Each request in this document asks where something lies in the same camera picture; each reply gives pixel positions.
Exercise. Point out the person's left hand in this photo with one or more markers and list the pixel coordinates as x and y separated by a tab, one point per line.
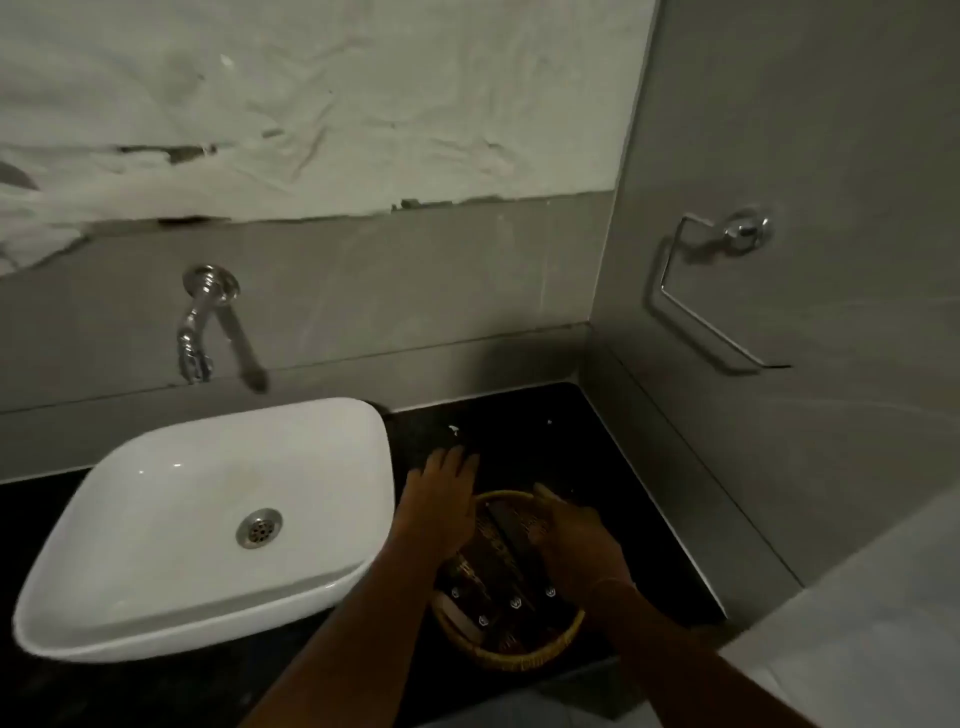
439	510

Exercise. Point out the person's right hand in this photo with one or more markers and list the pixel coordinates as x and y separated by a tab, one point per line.
581	547

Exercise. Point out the person's right fingers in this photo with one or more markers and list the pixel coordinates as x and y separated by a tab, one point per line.
546	499

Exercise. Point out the person's left fingers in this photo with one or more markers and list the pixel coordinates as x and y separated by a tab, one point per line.
450	466

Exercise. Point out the round woven wicker basket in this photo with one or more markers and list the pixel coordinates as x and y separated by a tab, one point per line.
525	658

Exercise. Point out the person's left forearm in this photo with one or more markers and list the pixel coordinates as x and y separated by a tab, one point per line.
345	637

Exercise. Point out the person's right forearm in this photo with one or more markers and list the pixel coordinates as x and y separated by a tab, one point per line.
675	660

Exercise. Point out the chrome sink drain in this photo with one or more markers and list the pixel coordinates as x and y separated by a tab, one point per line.
259	528

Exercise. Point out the white ceramic basin sink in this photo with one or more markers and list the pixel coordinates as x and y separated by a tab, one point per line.
172	555

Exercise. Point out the white crumpled paper sheet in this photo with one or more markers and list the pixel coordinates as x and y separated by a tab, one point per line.
337	97

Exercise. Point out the chrome wall faucet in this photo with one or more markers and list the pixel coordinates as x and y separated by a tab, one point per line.
196	322

